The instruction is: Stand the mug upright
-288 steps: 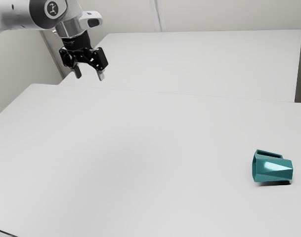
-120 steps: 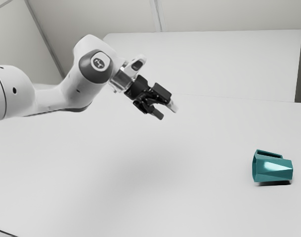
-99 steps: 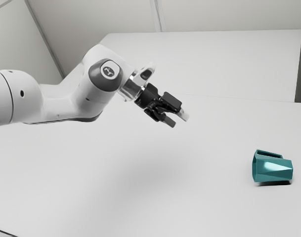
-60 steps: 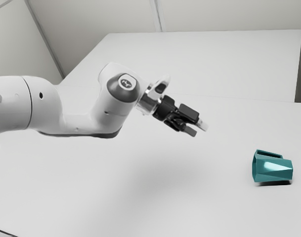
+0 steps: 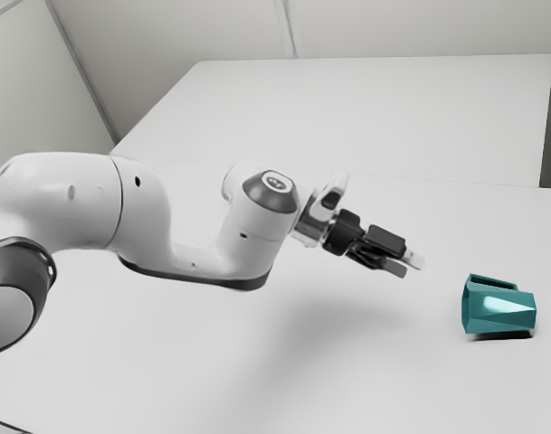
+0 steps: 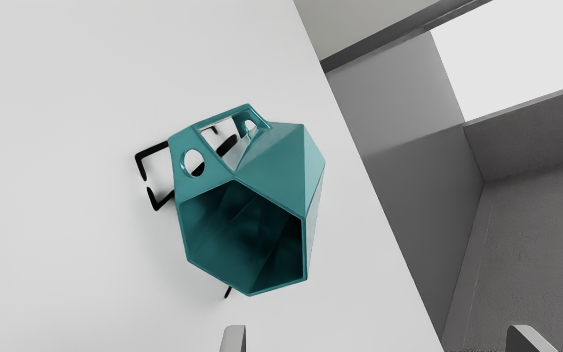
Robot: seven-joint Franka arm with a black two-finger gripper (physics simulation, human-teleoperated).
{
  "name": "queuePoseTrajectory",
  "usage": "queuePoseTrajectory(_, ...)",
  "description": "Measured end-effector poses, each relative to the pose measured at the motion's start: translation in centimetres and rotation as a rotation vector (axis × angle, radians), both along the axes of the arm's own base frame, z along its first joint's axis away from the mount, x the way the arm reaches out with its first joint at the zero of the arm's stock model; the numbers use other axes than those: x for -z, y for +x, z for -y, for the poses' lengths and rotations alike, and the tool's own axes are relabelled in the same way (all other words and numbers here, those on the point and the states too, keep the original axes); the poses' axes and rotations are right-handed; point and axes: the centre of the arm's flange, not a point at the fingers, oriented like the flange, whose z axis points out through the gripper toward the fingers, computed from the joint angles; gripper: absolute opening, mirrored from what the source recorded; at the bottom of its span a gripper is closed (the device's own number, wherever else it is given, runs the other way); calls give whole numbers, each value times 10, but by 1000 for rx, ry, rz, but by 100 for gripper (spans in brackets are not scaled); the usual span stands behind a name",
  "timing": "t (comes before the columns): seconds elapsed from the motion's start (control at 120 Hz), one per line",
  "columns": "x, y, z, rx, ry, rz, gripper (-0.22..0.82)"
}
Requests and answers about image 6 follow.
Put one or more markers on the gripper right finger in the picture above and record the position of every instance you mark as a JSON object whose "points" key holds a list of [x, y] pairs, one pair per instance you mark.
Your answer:
{"points": [[526, 341]]}

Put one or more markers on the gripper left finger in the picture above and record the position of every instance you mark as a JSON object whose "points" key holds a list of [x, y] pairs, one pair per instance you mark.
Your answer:
{"points": [[234, 340]]}

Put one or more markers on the teal faceted mug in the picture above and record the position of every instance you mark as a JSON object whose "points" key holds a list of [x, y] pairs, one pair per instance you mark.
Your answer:
{"points": [[281, 166]]}

